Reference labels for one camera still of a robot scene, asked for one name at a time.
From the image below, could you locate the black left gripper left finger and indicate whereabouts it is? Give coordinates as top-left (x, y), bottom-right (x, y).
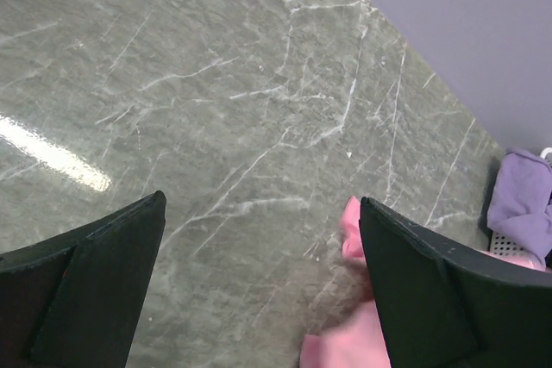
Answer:
top-left (1, 191), bottom-right (166, 367)

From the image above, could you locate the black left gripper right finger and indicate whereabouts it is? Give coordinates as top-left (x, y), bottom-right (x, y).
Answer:
top-left (360, 197), bottom-right (551, 367)

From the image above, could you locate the pink t shirt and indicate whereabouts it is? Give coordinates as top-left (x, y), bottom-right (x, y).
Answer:
top-left (300, 199), bottom-right (551, 367)

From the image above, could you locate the white plastic laundry basket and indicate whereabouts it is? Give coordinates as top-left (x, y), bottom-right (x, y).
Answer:
top-left (489, 146), bottom-right (552, 272)

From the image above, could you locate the lavender t shirt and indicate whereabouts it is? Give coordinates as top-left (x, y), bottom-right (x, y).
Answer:
top-left (486, 147), bottom-right (552, 272)

